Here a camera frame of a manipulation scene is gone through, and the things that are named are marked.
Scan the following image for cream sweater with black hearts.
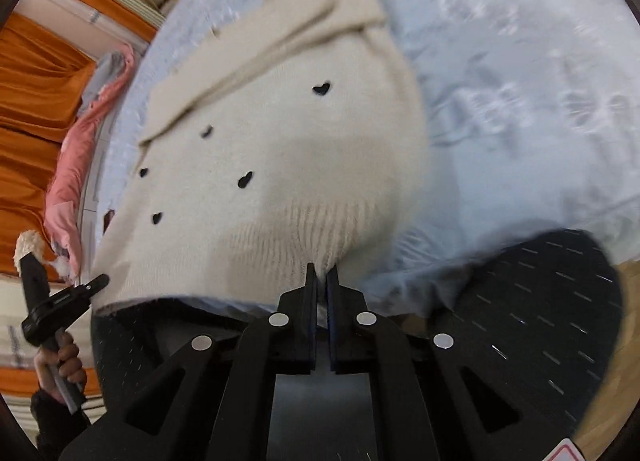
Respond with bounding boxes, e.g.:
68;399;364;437
92;0;434;318

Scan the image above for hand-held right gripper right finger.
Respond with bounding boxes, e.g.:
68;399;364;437
326;265;577;461

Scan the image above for grey garment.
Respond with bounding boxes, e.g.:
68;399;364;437
77;51;126;117

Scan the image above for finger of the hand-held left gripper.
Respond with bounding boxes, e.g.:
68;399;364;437
19;252;52;313
64;273;110;308

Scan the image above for light blue bed blanket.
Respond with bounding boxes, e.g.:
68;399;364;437
102;0;640;323

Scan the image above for cream fluffy cloth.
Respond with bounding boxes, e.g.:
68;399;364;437
12;230;44;265

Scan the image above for pink fluffy garment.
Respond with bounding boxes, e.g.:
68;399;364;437
44;41;144;283

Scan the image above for person's dark dashed pants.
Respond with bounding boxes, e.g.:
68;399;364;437
90;228;627;461

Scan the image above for person's left hand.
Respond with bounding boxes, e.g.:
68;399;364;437
34;331;89;394

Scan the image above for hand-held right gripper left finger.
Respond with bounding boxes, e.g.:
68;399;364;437
60;262;318;461

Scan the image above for orange curtain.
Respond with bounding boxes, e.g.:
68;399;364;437
0;0;162;392

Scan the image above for person's left forearm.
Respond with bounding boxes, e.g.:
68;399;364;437
30;388;94;453

